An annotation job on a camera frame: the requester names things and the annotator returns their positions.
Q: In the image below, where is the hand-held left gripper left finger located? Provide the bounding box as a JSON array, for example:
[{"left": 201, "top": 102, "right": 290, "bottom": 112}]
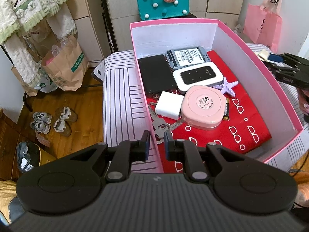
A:
[{"left": 69, "top": 130, "right": 151, "bottom": 183}]

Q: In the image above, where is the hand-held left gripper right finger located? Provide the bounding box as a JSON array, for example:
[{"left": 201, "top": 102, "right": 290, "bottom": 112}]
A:
[{"left": 164, "top": 130, "right": 244, "bottom": 182}]

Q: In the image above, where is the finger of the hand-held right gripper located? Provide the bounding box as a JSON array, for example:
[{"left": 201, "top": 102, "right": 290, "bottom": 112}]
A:
[
  {"left": 268, "top": 52, "right": 309, "bottom": 71},
  {"left": 262, "top": 61, "right": 309, "bottom": 89}
]

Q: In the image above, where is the bunch of keys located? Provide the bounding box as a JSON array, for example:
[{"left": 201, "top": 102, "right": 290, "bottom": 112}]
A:
[{"left": 147, "top": 102, "right": 187, "bottom": 144}]

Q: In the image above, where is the pink cardboard box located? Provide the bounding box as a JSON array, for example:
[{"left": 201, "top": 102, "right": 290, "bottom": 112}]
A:
[{"left": 129, "top": 18, "right": 304, "bottom": 174}]

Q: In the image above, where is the white charger plug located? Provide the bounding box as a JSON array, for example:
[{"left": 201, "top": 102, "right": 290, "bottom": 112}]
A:
[{"left": 154, "top": 91, "right": 185, "bottom": 121}]

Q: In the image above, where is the pink rounded case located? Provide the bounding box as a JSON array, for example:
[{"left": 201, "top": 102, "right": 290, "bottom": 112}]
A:
[{"left": 180, "top": 85, "right": 229, "bottom": 131}]

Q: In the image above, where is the purple starfish ornament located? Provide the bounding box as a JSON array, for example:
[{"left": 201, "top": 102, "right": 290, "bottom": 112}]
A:
[{"left": 217, "top": 77, "right": 239, "bottom": 98}]

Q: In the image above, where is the black and gold battery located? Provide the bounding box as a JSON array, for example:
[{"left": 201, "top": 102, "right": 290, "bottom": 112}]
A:
[{"left": 222, "top": 98, "right": 230, "bottom": 122}]

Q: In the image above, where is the black device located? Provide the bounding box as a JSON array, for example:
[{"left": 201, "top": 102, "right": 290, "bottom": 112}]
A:
[{"left": 137, "top": 54, "right": 178, "bottom": 98}]

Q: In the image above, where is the white pocket router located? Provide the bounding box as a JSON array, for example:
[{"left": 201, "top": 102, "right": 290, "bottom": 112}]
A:
[{"left": 172, "top": 62, "right": 224, "bottom": 95}]

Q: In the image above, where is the grey labelled device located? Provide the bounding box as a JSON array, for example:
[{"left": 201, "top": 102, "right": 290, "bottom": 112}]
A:
[{"left": 165, "top": 46, "right": 211, "bottom": 69}]

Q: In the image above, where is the person's right hand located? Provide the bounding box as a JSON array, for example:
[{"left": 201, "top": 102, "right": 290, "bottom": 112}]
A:
[{"left": 299, "top": 88, "right": 309, "bottom": 117}]

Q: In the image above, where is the pink paper bag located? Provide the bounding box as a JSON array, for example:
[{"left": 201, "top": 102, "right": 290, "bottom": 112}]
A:
[{"left": 243, "top": 0, "right": 283, "bottom": 54}]

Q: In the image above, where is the red sheet with white print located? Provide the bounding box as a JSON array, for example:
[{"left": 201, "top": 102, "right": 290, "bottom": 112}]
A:
[{"left": 146, "top": 50, "right": 272, "bottom": 174}]

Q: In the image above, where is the brown furry slipper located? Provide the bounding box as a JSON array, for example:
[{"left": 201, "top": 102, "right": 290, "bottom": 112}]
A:
[
  {"left": 55, "top": 107, "right": 78, "bottom": 123},
  {"left": 52, "top": 118, "right": 72, "bottom": 137}
]

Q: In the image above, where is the yellow box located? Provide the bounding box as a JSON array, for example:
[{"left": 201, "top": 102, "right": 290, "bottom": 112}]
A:
[{"left": 33, "top": 144, "right": 58, "bottom": 168}]

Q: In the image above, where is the paper slip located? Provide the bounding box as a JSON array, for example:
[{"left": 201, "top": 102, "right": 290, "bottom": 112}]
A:
[{"left": 36, "top": 131, "right": 52, "bottom": 148}]

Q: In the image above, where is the grey sneaker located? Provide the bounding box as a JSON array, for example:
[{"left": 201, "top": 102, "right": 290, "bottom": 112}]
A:
[
  {"left": 30, "top": 120, "right": 52, "bottom": 134},
  {"left": 32, "top": 112, "right": 53, "bottom": 124}
]

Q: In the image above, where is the large brown paper bag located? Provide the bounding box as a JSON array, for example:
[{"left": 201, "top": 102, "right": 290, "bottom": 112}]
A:
[{"left": 41, "top": 34, "right": 90, "bottom": 91}]

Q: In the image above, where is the white and green plastic bag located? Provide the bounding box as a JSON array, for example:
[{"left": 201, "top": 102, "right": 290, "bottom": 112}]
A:
[{"left": 33, "top": 60, "right": 59, "bottom": 94}]

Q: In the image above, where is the grey plastic bag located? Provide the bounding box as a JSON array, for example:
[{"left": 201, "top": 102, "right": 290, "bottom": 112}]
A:
[{"left": 16, "top": 141, "right": 41, "bottom": 173}]

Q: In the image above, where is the teal felt handbag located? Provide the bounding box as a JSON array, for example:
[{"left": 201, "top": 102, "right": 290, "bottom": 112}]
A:
[{"left": 135, "top": 0, "right": 190, "bottom": 21}]

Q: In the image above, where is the small brown paper bag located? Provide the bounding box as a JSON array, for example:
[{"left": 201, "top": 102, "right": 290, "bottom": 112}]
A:
[{"left": 11, "top": 63, "right": 39, "bottom": 97}]

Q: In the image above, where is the yellow striped cloth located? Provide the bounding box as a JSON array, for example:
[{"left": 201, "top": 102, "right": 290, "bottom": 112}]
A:
[{"left": 0, "top": 179, "right": 27, "bottom": 226}]

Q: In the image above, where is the printed brown paper bag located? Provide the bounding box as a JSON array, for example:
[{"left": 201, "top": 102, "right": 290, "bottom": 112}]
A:
[{"left": 22, "top": 20, "right": 53, "bottom": 50}]

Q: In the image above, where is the cream fleece jacket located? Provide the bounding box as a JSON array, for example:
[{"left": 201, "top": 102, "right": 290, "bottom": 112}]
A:
[{"left": 0, "top": 0, "right": 73, "bottom": 45}]

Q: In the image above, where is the black cable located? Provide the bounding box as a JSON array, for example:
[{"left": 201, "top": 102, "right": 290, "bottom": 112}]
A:
[{"left": 288, "top": 149, "right": 309, "bottom": 175}]

